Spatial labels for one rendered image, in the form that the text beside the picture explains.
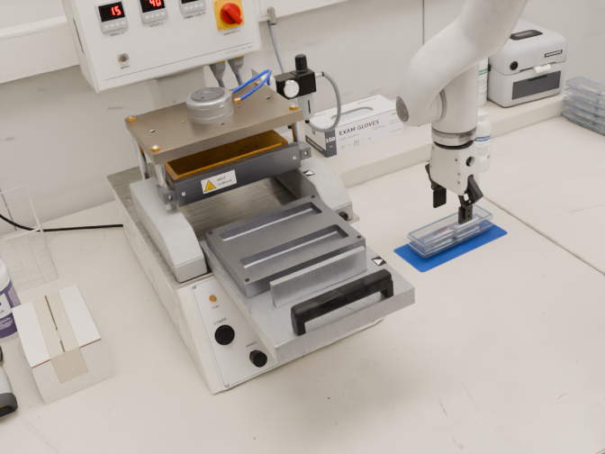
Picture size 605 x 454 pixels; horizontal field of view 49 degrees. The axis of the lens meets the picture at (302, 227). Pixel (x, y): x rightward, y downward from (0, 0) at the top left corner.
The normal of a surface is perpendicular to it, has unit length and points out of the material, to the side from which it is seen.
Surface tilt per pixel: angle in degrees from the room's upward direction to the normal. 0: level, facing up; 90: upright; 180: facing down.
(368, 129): 90
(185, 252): 41
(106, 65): 90
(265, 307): 0
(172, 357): 0
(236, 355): 65
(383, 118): 88
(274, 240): 0
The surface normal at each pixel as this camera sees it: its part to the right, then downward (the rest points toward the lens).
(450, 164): -0.82, 0.39
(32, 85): 0.43, 0.45
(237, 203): -0.10, -0.83
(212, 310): 0.37, 0.05
